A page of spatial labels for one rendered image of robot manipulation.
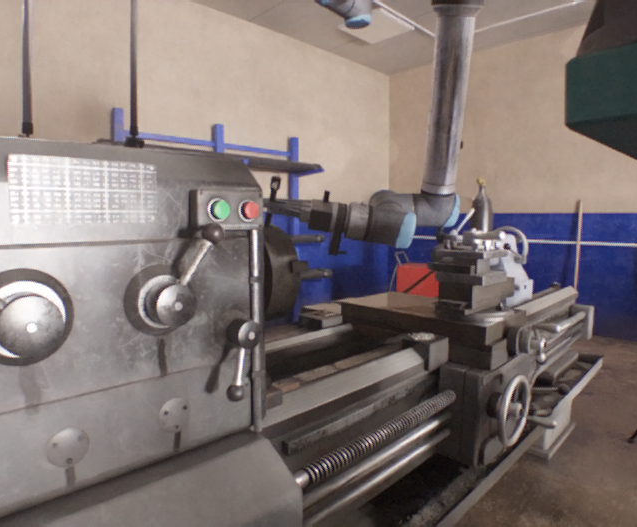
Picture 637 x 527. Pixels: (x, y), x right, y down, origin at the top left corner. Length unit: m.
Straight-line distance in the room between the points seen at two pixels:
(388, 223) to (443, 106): 0.30
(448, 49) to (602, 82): 0.68
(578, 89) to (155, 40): 4.29
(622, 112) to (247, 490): 0.69
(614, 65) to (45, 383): 0.69
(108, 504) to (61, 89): 3.69
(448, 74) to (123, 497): 1.02
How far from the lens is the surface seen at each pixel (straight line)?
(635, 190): 5.29
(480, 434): 1.35
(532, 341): 1.39
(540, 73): 5.76
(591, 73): 0.42
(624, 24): 0.44
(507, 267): 2.12
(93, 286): 0.63
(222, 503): 0.73
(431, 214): 1.15
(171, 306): 0.61
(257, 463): 0.78
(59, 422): 0.68
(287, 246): 1.01
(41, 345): 0.56
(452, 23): 1.07
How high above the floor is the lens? 1.22
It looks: 6 degrees down
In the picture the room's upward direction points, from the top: straight up
